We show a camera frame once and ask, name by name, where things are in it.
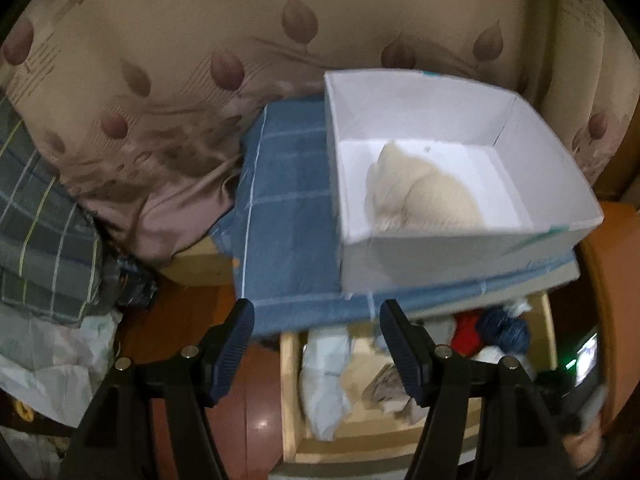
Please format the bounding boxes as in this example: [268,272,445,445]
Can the light wooden drawer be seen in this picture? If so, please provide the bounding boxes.
[280,292,558,478]

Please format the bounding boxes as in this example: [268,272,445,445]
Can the pale blue folded underwear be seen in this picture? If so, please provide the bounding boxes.
[299,326,352,442]

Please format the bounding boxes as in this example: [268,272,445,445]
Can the white cardboard box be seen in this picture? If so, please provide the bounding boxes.
[324,70,603,294]

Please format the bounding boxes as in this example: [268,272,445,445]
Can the white folded underwear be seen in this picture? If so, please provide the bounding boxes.
[473,298,536,379]

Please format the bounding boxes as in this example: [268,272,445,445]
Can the cream ribbed underwear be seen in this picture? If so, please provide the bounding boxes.
[367,142,485,232]

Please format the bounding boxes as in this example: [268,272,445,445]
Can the white crumpled plastic bag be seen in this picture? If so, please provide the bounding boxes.
[0,303,124,476]

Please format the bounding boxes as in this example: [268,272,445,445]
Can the green plaid blanket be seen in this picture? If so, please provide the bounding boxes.
[0,99,118,325]

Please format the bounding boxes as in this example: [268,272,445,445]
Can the navy dotted underwear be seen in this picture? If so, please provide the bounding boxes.
[475,307,530,354]

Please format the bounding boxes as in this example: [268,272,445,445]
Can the red folded underwear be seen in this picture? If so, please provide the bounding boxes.
[450,310,484,358]

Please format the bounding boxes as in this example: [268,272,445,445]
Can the grey ribbed sock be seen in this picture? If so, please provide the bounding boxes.
[361,316,458,426]

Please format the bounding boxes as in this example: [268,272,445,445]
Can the brown leaf-pattern bedding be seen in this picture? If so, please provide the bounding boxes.
[1,0,639,263]

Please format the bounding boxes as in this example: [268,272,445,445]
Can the blue checked cloth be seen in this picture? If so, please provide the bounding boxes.
[210,96,579,338]

